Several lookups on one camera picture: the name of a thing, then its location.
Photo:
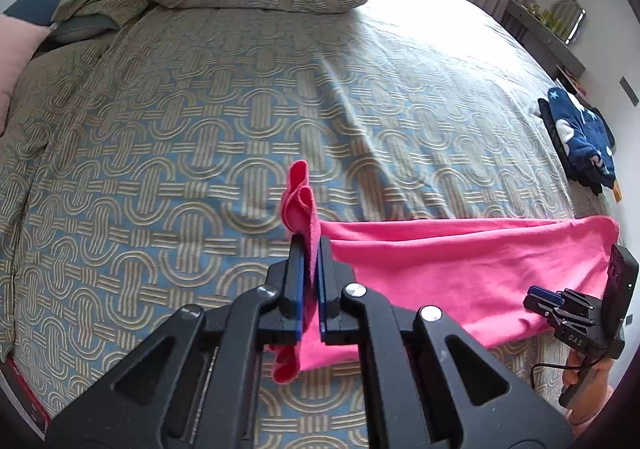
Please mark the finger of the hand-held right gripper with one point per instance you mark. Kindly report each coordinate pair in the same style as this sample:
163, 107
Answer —
540, 308
545, 294

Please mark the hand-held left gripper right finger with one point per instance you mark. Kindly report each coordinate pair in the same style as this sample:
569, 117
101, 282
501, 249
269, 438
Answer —
322, 289

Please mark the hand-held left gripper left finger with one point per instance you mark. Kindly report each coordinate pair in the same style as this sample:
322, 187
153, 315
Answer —
298, 289

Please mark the pink pants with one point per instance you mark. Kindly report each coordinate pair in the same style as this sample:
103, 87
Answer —
450, 269

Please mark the person's right hand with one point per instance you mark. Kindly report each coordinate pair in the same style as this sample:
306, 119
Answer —
595, 389

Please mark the navy star print blanket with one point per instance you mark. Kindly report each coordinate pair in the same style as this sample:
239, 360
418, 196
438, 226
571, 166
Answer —
585, 139

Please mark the bed with patterned sheet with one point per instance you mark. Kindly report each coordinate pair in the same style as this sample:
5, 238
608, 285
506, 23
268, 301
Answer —
200, 129

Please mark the pink items on desk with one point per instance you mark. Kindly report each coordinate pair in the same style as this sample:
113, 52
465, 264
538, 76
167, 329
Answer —
575, 79

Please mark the grey side shelf with items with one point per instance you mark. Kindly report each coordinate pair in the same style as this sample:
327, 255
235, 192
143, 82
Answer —
545, 41

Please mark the standing mirror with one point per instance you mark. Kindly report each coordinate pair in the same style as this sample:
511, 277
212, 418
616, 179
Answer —
567, 19

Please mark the green bottles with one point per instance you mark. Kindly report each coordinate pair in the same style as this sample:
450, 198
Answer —
542, 15

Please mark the red phone case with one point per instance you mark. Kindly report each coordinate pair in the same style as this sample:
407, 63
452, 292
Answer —
25, 399

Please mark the dark grey pillow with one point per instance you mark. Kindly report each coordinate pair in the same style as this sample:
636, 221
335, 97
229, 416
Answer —
80, 29

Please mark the patterned pillow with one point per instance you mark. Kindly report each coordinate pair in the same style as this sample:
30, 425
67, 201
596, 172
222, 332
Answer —
95, 1

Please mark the pink pillow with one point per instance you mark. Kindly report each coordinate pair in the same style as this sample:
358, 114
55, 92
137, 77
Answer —
20, 59

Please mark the grey wall switch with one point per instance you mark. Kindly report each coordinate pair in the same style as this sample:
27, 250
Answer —
630, 91

